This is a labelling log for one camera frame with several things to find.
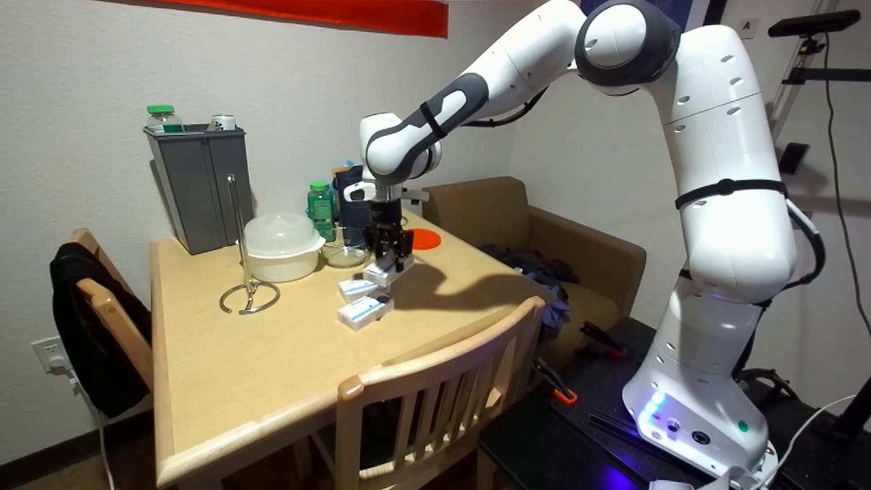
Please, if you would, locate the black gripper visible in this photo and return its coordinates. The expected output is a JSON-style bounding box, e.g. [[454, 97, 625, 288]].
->
[[362, 202, 413, 277]]

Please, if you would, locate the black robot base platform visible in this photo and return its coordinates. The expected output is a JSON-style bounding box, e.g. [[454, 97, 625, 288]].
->
[[474, 315, 871, 490]]

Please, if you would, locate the orange round lid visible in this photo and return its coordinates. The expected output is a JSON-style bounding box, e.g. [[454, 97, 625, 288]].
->
[[409, 227, 443, 254]]

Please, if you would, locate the clear glass bowl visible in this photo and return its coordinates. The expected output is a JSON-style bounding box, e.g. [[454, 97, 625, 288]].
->
[[320, 227, 373, 270]]

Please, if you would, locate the dark navy bag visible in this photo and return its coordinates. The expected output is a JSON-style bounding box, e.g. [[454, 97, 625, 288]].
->
[[328, 161, 409, 255]]

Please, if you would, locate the green plastic bottle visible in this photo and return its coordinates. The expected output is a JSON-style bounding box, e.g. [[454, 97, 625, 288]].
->
[[305, 180, 338, 246]]

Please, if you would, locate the wooden slat-back chair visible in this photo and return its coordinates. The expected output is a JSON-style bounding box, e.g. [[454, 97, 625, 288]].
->
[[308, 295, 552, 490]]

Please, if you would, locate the white lidded plastic bowl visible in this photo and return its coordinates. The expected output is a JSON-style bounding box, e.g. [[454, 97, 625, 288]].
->
[[237, 213, 327, 287]]

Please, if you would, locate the black clothes pile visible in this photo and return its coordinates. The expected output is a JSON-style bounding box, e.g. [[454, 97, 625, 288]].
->
[[485, 239, 582, 295]]

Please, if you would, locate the purple cloth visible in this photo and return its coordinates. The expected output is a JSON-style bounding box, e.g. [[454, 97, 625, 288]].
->
[[538, 295, 575, 342]]

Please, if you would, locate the brown armchair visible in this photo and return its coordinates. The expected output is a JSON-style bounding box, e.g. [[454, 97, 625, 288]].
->
[[418, 175, 647, 366]]

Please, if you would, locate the grey plastic bin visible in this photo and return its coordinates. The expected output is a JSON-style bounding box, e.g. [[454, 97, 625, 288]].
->
[[142, 123, 256, 259]]

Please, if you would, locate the green-lidded jar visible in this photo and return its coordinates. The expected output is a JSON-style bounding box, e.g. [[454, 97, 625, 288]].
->
[[145, 104, 180, 137]]

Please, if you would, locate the wooden chair with jacket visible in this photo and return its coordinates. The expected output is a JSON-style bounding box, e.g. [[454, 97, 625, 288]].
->
[[69, 227, 158, 419]]

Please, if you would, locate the wrist-mounted camera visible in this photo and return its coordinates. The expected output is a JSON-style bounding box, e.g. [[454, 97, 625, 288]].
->
[[341, 180, 377, 204]]

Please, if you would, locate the metal wire holder stand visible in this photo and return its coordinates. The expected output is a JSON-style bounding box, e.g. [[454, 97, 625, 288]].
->
[[215, 171, 284, 319]]

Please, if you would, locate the red wall banner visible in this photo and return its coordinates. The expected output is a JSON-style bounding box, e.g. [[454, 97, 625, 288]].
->
[[98, 0, 451, 42]]

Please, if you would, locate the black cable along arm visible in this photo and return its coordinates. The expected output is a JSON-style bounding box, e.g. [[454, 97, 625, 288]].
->
[[675, 176, 828, 295]]

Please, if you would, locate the white power cable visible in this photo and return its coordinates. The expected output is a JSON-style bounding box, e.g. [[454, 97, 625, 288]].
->
[[62, 362, 116, 490]]

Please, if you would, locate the white wall outlet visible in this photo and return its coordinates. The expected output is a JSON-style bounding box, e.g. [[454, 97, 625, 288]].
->
[[30, 334, 77, 379]]

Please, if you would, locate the black camera stand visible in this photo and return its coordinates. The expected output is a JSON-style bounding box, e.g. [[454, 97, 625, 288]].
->
[[764, 8, 871, 438]]

